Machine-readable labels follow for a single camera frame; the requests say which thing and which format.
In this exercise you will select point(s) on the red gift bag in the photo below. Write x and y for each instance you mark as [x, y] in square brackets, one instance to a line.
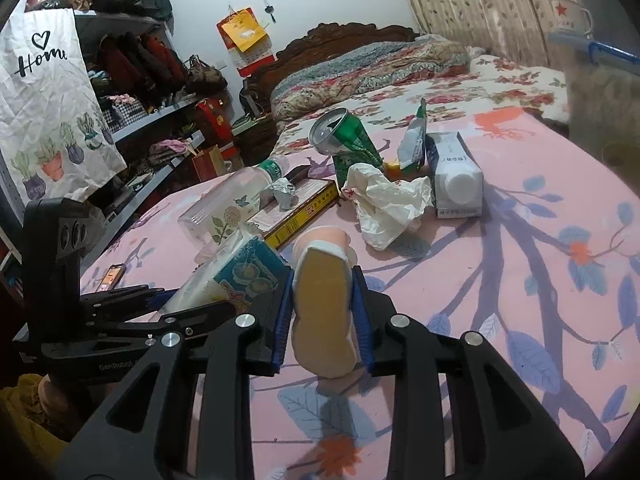
[212, 120]

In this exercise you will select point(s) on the teal printed paper packet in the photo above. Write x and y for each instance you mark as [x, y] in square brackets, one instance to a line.
[240, 272]

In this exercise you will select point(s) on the white floral bed sheet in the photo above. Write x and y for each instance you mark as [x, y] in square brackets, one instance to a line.
[450, 90]

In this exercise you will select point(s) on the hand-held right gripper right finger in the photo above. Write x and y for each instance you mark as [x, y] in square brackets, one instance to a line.
[362, 325]

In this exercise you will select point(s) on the yellow brown cardboard box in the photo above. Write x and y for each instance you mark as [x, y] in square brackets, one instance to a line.
[300, 210]

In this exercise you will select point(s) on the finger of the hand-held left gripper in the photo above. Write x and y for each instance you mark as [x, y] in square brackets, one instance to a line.
[200, 312]
[125, 297]

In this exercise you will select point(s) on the person's left forearm yellow sleeve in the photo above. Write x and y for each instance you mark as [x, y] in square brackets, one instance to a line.
[20, 420]

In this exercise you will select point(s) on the white plant-print cloth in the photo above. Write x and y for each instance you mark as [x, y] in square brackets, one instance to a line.
[45, 110]

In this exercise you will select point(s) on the smartphone in brown case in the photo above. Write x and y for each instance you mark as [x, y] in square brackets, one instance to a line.
[111, 276]

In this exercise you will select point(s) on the white milk carton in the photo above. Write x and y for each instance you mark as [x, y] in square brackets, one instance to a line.
[455, 185]

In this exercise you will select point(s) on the hanging wall ornament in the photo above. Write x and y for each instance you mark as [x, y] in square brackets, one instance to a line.
[270, 9]

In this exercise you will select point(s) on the floral patchwork quilt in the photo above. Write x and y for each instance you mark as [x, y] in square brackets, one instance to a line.
[350, 70]

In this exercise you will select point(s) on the white plastic bag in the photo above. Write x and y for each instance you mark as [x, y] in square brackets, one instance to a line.
[385, 205]

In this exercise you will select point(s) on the carved wooden headboard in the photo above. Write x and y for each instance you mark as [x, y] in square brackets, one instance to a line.
[320, 40]

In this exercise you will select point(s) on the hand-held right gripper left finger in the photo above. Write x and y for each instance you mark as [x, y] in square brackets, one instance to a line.
[280, 320]

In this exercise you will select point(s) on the yellow sponge-like object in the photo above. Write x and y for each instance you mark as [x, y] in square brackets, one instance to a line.
[320, 310]

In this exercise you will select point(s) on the silver foil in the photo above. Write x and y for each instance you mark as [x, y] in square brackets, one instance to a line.
[282, 194]

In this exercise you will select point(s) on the brown handbag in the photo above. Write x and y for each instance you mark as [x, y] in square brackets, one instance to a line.
[205, 75]

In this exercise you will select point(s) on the beige leaf-print curtain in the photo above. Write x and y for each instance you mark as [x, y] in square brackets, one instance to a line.
[475, 5]

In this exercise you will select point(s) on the small clear bottle green label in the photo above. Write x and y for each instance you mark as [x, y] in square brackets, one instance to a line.
[274, 166]

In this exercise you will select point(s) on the crushed green drink can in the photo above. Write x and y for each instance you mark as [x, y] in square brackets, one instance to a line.
[350, 135]

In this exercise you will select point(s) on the clear floral plastic jar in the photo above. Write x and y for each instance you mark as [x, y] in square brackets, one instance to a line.
[215, 215]

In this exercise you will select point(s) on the red yellow wall calendar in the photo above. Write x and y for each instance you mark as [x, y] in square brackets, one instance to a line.
[245, 30]

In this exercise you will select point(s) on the dark and red clothes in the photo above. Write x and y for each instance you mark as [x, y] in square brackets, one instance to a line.
[140, 60]

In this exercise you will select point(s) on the pink clothes bundle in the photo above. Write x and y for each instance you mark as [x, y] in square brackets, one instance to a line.
[170, 147]

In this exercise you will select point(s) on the clear storage box blue lid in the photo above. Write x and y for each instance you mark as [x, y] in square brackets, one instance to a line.
[600, 90]

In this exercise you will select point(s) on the grey metal shelf rack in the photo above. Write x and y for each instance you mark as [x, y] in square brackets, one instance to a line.
[145, 115]

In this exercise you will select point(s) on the white enamel mug red star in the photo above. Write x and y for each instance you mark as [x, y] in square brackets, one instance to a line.
[567, 15]

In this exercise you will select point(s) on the brown paper bag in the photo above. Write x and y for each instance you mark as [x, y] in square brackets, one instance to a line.
[207, 162]

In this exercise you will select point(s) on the green white wrapper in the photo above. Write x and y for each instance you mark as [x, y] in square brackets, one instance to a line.
[412, 140]

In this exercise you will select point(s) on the person's left hand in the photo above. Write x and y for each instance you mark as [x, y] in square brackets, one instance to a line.
[65, 400]

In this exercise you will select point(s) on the houndstooth bag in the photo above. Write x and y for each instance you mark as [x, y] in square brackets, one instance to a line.
[125, 112]

